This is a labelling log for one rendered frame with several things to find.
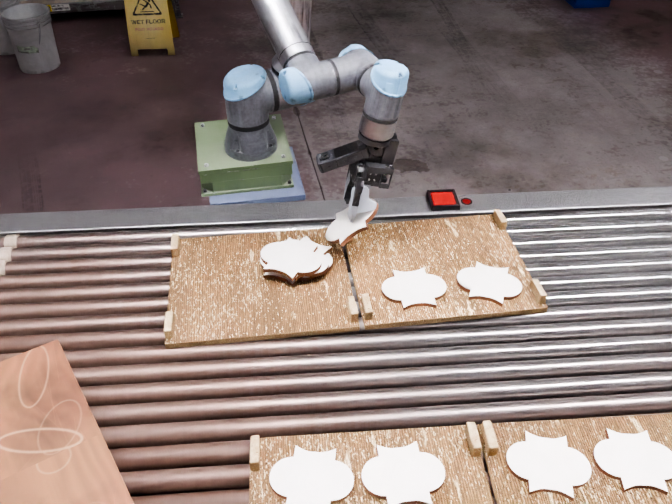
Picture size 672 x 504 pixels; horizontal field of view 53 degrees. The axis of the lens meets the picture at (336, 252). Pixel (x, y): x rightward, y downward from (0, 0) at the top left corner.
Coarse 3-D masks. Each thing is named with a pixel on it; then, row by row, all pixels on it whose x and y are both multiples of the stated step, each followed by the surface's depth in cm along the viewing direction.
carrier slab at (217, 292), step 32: (192, 256) 162; (224, 256) 162; (256, 256) 162; (192, 288) 154; (224, 288) 154; (256, 288) 154; (288, 288) 154; (320, 288) 154; (192, 320) 146; (224, 320) 146; (256, 320) 146; (288, 320) 146; (320, 320) 146
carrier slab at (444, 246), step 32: (384, 224) 172; (416, 224) 172; (448, 224) 173; (480, 224) 173; (352, 256) 163; (384, 256) 163; (416, 256) 163; (448, 256) 163; (480, 256) 163; (512, 256) 163; (448, 288) 154; (384, 320) 146; (416, 320) 147; (448, 320) 148
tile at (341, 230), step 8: (376, 208) 154; (336, 216) 162; (344, 216) 160; (360, 216) 155; (368, 216) 153; (336, 224) 160; (344, 224) 158; (352, 224) 155; (360, 224) 153; (328, 232) 160; (336, 232) 158; (344, 232) 156; (352, 232) 153; (328, 240) 158; (336, 240) 156; (344, 240) 154
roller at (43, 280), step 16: (528, 256) 166; (544, 256) 166; (560, 256) 167; (576, 256) 167; (592, 256) 167; (608, 256) 167; (624, 256) 168; (640, 256) 168; (656, 256) 168; (64, 272) 160; (80, 272) 160; (96, 272) 160; (112, 272) 160; (128, 272) 160; (144, 272) 160; (160, 272) 160; (0, 288) 158; (16, 288) 158
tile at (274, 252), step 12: (288, 240) 160; (264, 252) 157; (276, 252) 157; (288, 252) 157; (300, 252) 157; (312, 252) 157; (276, 264) 153; (288, 264) 153; (300, 264) 153; (312, 264) 153; (288, 276) 151
